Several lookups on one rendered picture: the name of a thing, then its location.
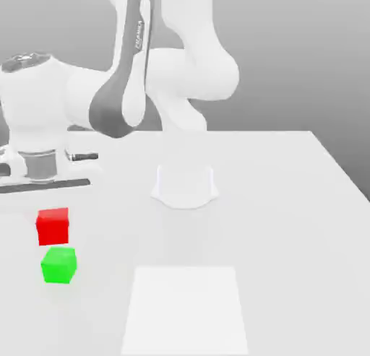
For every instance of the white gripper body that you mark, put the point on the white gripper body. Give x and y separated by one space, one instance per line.
43 185

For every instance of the small red cube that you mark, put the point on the small red cube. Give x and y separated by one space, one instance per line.
53 227

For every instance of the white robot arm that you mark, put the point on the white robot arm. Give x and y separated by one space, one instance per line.
185 73

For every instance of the small green cube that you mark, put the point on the small green cube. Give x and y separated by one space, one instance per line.
58 266

